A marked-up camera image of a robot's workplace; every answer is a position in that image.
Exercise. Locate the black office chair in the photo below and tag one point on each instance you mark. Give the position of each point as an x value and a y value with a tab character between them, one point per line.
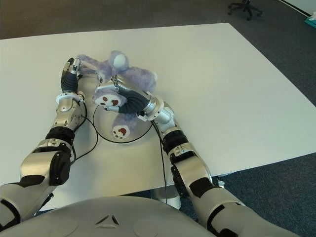
244	8

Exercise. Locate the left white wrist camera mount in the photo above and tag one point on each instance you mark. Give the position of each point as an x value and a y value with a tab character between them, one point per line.
59	97

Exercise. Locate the silver robot torso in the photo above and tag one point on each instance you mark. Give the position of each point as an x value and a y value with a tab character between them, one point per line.
98	217

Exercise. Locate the teal box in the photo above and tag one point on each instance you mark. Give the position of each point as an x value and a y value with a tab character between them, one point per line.
311	21

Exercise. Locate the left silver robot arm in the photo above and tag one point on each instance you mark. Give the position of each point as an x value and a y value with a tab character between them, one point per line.
39	158

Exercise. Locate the white plate with black rim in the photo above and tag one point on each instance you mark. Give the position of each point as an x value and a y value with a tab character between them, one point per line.
143	124

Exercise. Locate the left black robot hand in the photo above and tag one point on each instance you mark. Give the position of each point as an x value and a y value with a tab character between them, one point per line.
69	82

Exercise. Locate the silver table pedestal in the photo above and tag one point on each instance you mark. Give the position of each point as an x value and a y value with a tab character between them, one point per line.
170	196

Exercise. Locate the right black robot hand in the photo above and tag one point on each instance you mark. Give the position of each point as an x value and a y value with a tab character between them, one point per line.
132	101

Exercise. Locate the purple plush bunny doll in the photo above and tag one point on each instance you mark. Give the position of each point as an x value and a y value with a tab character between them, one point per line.
138	79

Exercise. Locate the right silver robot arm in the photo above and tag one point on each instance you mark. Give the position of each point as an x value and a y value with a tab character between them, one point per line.
197	177

